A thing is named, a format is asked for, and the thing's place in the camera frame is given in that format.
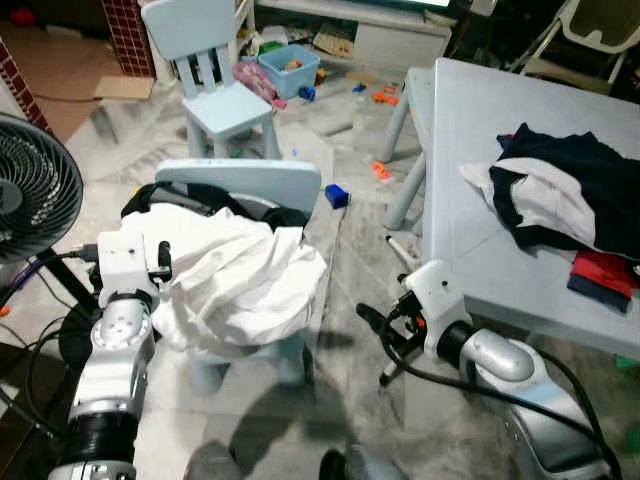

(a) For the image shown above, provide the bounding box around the white garment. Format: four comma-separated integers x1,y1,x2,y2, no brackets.
118,205,330,358

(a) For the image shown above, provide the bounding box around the white marker pen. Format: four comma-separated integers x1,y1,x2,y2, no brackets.
385,235,423,261

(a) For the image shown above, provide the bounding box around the light blue child chair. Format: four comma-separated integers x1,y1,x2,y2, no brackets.
140,0,282,161
153,157,324,393

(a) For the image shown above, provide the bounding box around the grey robot right foot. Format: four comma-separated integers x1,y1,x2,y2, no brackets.
320,445,411,480

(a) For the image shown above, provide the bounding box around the grey robot foot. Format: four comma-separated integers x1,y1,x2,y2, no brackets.
185,440,246,480
320,445,411,480

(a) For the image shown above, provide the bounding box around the black floor fan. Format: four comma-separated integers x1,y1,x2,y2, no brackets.
0,112,85,264

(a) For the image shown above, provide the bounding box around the red folded garment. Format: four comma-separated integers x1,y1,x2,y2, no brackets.
566,250,639,301

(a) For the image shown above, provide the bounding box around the flat brown cardboard piece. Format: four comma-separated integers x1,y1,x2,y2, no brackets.
92,74,157,102

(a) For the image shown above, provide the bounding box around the white crumpled clothing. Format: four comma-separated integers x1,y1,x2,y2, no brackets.
459,158,601,251

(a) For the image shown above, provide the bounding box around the black clothing pile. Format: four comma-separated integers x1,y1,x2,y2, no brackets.
490,122,640,261

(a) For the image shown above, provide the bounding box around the grey robot left foot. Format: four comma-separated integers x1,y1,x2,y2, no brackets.
185,440,246,480

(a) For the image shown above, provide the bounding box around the pink fabric bag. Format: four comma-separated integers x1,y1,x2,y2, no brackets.
232,57,287,110

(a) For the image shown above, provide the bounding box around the light blue plastic table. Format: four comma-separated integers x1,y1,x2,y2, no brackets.
383,57,640,358

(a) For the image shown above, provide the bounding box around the blue plastic toy bin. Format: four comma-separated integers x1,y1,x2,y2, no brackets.
257,43,322,100

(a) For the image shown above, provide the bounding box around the red brick pattern panel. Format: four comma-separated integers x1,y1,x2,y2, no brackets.
0,38,51,133
100,0,157,80

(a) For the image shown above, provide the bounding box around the white television stand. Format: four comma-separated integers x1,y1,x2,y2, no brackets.
255,0,453,71

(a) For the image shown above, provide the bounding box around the brown puzzle board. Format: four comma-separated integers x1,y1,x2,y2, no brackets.
312,28,357,61

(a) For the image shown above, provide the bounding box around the white green high chair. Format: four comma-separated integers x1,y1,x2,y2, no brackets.
520,0,640,83

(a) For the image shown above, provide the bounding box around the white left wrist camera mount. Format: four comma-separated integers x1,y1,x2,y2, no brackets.
96,230,163,303

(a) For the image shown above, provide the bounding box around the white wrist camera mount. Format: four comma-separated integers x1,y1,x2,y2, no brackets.
96,230,163,303
400,261,473,363

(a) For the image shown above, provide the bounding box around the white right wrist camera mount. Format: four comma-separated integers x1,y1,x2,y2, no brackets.
400,261,473,363

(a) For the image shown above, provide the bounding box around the black strap garment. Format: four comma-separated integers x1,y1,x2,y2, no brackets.
120,182,311,231

